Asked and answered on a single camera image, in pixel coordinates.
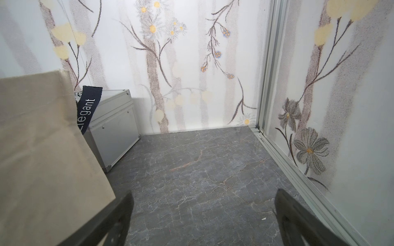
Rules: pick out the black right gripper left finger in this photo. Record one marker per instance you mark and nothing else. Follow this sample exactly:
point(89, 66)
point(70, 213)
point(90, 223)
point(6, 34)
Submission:
point(110, 225)

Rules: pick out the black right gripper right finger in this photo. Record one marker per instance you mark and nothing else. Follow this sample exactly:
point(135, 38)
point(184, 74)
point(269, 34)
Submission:
point(298, 226)

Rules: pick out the beige canvas shopping bag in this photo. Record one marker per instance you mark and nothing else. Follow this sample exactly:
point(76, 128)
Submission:
point(51, 182)

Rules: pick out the silver aluminium case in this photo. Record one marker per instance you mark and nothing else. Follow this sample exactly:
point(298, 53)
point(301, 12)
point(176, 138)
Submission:
point(106, 118)

